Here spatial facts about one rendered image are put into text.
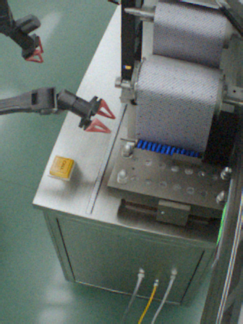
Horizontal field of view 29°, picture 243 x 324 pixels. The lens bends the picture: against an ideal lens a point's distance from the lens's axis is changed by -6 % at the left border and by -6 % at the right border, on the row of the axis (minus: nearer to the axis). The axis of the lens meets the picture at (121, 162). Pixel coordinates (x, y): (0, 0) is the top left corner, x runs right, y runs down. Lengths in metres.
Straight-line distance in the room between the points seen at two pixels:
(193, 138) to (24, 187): 1.42
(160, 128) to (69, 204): 0.40
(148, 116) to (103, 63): 0.58
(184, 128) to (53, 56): 2.03
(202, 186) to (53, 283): 1.19
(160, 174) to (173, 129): 0.15
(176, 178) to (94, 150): 0.36
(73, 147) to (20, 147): 1.19
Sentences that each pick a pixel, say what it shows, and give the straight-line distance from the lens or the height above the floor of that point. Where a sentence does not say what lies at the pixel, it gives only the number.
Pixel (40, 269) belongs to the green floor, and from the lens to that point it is 2.52.
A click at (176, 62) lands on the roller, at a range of 1.57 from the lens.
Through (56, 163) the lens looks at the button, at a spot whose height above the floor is 0.92.
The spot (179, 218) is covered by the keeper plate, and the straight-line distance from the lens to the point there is 1.54.
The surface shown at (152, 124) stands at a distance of 1.53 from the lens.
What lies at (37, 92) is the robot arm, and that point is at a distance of 1.51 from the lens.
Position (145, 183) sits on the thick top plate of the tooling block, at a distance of 1.51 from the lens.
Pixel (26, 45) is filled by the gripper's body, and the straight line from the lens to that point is 1.80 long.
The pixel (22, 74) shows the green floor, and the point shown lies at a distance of 3.32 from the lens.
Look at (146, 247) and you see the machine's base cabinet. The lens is 1.71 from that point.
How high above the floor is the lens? 2.32
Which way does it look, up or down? 56 degrees down
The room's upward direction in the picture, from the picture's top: straight up
